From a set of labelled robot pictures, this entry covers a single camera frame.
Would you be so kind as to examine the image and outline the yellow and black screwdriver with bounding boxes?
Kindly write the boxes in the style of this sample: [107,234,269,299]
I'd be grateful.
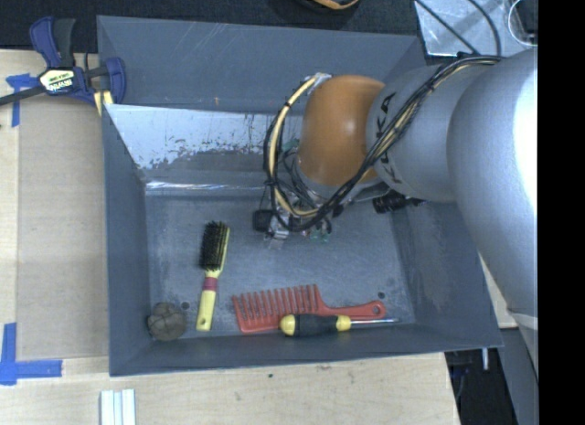
[278,313,400,339]

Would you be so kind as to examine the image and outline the black cylinder on white bracket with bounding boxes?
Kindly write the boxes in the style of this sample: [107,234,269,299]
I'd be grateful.
[371,191,429,216]

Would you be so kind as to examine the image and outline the red wide-tooth comb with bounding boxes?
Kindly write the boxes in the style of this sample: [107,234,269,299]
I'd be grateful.
[230,283,388,335]

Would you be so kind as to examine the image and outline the grey metal bin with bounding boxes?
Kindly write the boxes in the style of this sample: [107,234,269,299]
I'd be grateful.
[95,15,505,377]

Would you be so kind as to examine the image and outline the pale wood flat board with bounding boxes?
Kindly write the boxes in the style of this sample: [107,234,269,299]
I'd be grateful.
[16,97,112,363]

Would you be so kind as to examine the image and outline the yellow and black hairbrush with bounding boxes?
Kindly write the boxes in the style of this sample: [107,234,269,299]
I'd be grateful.
[195,220,231,333]

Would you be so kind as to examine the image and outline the brown round nut-like ball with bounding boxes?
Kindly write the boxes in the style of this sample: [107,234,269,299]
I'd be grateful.
[146,302,189,343]

